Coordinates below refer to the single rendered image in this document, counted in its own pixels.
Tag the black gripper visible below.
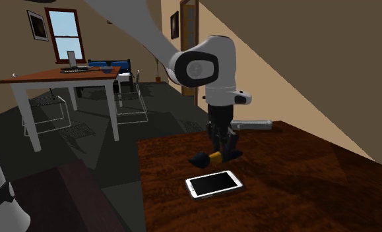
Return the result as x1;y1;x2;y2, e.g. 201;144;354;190
205;103;240;152

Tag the black brush with yellow band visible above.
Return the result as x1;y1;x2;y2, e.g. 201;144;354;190
187;150;244;169

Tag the grey remote control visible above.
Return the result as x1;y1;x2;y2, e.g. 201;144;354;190
230;119;273;131

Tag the white smartphone with black screen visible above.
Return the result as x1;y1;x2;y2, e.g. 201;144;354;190
184;169;245;201

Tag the dark wooden table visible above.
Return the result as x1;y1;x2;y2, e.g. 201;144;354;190
136;120;382;232

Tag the small potted plant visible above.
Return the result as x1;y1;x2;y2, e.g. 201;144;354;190
154;58;162;84

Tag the brown wooden door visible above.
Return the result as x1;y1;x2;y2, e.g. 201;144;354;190
179;0;201;107

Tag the blue cushioned bench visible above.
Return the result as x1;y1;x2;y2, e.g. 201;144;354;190
87;59;135;94

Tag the dark maroon robot stand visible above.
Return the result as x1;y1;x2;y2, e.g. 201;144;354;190
9;159;128;232

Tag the brown table with white legs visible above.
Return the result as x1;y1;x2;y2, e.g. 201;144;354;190
0;50;123;153

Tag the white wire frame chair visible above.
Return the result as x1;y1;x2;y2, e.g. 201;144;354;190
20;87;73;138
114;69;150;125

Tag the black framed dark wall picture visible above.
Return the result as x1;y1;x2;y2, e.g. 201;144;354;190
170;10;180;40

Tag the window with dark red frame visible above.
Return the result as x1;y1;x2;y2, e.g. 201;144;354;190
44;7;87;65

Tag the white framed dark wall picture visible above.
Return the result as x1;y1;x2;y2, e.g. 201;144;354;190
26;9;49;42

